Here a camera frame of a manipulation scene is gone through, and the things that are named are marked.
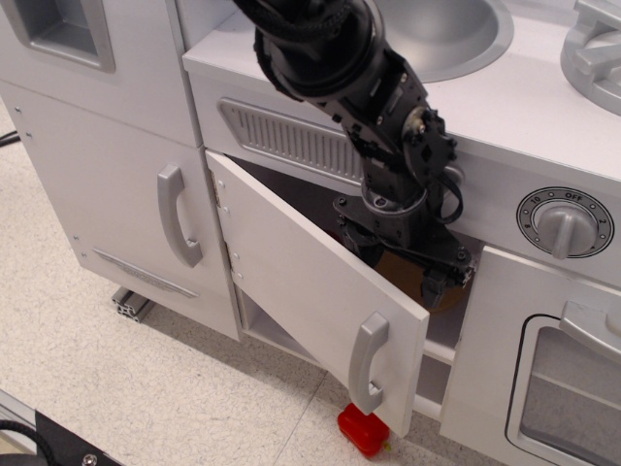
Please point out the aluminium extrusion bar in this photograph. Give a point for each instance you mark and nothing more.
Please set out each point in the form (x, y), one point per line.
(132, 305)

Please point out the grey vent grille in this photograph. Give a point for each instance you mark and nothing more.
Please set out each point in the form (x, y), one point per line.
(299, 148)

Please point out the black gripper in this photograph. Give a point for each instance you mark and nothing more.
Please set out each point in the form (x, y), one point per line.
(371, 224)

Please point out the white oven door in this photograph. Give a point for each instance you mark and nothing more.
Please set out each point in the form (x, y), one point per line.
(521, 390)

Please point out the yellow toy plate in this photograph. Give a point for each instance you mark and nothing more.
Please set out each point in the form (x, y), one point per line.
(408, 277)

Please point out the white cabinet door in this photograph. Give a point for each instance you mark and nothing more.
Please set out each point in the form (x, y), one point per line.
(318, 291)

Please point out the grey stove burner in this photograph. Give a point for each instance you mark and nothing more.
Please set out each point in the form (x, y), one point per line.
(590, 56)

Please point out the white fridge door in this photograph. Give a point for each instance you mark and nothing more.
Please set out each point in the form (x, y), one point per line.
(100, 177)

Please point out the silver sink bowl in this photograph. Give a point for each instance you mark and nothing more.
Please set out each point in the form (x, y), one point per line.
(447, 39)

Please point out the grey timer knob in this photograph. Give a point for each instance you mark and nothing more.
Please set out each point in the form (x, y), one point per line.
(565, 222)

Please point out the brass door hinge upper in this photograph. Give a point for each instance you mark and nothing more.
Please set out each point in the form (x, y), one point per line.
(214, 188)

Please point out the grey oven door handle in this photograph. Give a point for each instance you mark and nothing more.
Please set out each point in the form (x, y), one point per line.
(591, 327)

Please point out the white toy kitchen unit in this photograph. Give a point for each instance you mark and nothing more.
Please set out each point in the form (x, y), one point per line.
(172, 391)

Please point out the grey fridge door handle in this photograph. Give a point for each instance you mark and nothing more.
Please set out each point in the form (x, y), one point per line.
(169, 188)

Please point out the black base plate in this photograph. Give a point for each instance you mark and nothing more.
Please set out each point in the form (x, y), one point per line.
(39, 440)

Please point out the red toy bell pepper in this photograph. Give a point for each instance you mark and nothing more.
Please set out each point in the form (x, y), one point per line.
(366, 432)

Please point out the grey cabinet door handle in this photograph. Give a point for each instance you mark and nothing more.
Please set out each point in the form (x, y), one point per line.
(371, 336)

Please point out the silver fridge emblem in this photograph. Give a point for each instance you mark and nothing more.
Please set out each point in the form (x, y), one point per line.
(146, 276)

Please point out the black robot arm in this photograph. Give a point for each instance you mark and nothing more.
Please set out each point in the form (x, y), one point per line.
(334, 55)

